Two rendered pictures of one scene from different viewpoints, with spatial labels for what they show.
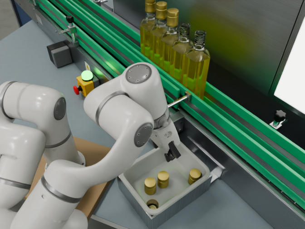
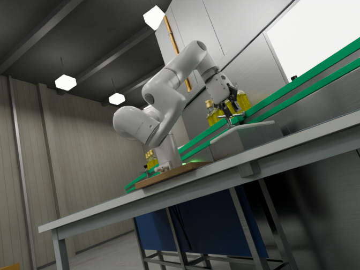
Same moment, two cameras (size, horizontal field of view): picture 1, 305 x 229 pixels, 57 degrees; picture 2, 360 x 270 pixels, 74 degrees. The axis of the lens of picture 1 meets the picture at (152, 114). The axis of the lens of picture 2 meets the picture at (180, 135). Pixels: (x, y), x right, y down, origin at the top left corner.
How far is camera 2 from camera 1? 99 cm
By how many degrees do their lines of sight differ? 59
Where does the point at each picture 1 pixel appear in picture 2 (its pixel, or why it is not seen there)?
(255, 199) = (316, 114)
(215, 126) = (266, 110)
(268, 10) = (259, 60)
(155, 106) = (209, 58)
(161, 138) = (220, 78)
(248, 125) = not seen: hidden behind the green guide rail
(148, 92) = not seen: hidden behind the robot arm
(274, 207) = (326, 99)
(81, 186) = (177, 65)
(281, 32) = (269, 59)
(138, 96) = not seen: hidden behind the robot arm
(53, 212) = (164, 73)
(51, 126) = (162, 115)
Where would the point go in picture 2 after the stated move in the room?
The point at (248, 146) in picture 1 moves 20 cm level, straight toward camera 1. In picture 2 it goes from (285, 92) to (272, 81)
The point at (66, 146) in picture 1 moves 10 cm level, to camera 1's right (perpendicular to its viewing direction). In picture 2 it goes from (171, 139) to (194, 131)
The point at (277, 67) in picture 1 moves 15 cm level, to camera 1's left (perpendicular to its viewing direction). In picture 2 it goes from (280, 73) to (250, 83)
